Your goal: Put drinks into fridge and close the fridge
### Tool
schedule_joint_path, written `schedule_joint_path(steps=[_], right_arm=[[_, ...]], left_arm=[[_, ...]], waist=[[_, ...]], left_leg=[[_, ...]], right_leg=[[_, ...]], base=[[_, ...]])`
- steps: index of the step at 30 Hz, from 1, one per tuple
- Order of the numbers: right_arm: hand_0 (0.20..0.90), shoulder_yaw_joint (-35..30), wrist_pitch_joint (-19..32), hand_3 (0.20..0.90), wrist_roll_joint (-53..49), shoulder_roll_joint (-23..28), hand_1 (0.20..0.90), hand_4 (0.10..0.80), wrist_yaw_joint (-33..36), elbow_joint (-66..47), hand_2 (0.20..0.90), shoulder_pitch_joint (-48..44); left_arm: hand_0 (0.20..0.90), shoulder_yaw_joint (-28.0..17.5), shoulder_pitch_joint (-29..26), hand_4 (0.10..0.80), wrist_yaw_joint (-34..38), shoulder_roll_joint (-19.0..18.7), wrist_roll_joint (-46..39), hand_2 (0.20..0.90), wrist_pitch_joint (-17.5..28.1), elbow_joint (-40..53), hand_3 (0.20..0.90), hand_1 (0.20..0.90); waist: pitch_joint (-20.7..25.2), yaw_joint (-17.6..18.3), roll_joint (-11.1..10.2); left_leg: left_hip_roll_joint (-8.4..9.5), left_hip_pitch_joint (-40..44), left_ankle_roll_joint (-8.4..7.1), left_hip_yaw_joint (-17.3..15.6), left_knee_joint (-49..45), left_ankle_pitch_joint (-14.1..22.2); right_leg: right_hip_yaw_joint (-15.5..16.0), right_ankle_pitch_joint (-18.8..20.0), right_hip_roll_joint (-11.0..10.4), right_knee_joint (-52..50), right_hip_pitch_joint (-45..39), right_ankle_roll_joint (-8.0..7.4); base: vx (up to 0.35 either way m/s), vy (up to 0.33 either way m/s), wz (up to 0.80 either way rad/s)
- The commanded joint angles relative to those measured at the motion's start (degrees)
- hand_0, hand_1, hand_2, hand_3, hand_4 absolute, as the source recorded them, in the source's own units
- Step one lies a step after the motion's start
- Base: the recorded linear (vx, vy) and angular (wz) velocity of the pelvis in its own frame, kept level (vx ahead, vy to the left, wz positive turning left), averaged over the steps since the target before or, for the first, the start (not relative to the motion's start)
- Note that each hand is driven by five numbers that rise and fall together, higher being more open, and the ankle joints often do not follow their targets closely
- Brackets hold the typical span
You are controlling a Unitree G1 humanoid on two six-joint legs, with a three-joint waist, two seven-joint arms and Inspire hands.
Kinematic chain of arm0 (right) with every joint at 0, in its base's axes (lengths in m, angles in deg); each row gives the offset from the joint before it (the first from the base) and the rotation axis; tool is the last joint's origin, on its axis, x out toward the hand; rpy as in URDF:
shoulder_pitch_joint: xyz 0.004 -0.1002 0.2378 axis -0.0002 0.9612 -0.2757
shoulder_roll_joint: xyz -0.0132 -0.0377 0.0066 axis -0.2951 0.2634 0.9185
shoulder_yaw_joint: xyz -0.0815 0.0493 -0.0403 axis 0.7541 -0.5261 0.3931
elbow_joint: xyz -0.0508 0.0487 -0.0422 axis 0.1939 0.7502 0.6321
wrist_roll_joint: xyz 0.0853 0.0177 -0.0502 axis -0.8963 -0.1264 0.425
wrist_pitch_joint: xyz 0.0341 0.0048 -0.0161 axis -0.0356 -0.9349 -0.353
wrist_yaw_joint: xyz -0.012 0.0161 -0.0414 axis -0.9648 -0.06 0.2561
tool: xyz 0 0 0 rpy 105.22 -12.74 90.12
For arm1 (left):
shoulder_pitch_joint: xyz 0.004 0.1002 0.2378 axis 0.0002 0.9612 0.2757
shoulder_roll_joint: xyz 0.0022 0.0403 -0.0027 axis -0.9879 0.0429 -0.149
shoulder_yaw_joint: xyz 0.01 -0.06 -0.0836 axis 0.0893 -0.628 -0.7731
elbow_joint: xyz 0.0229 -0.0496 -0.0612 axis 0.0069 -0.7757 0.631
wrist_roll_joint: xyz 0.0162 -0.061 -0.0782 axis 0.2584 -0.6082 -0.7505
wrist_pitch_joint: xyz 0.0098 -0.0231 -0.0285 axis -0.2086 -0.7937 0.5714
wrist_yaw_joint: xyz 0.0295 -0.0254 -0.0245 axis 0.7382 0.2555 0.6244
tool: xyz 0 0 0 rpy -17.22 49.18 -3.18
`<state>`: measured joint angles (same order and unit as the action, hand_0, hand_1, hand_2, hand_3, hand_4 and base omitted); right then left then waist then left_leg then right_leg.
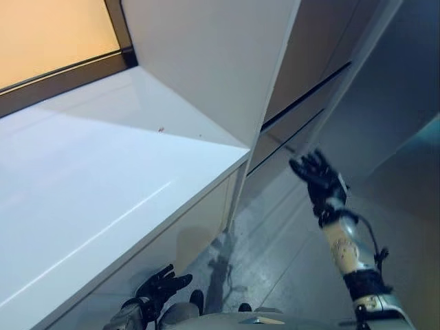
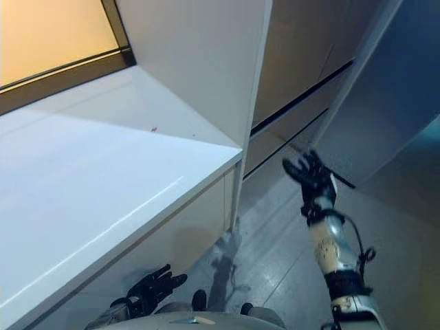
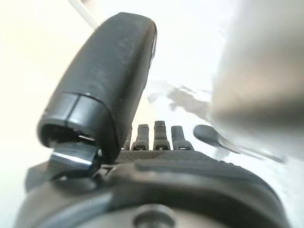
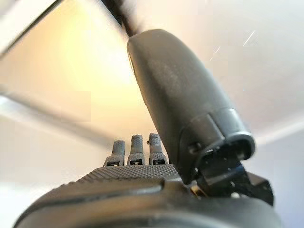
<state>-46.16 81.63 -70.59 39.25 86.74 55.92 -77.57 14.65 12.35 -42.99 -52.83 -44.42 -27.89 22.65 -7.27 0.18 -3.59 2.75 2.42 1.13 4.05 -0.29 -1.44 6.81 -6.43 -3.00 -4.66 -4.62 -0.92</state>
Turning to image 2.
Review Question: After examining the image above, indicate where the tall white cabinet panel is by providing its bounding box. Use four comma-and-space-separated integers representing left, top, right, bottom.
115, 0, 275, 237

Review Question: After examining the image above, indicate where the dark framed window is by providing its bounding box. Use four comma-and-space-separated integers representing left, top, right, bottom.
0, 0, 138, 117

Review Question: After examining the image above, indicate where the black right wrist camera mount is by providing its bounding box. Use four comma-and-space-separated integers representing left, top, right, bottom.
300, 197, 331, 219

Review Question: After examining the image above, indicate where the steel fridge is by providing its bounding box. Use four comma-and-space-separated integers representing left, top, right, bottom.
240, 0, 406, 183

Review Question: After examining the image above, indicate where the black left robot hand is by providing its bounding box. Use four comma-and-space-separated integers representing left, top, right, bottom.
126, 263, 189, 307

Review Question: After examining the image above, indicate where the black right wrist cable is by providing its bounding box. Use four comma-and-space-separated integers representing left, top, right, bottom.
342, 213, 378, 298

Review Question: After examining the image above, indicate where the white counter cabinet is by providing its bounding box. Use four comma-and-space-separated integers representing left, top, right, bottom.
0, 65, 245, 330

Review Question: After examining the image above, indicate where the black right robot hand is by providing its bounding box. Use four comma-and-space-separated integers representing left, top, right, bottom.
281, 148, 338, 201

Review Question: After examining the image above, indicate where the robot left leg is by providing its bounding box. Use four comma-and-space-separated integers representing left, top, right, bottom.
190, 289, 208, 312

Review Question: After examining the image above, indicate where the pull-out fridge drawer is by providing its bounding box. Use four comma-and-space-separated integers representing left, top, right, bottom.
244, 64, 355, 177

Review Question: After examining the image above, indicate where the grey robot torso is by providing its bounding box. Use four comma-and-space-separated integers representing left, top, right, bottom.
151, 301, 287, 330

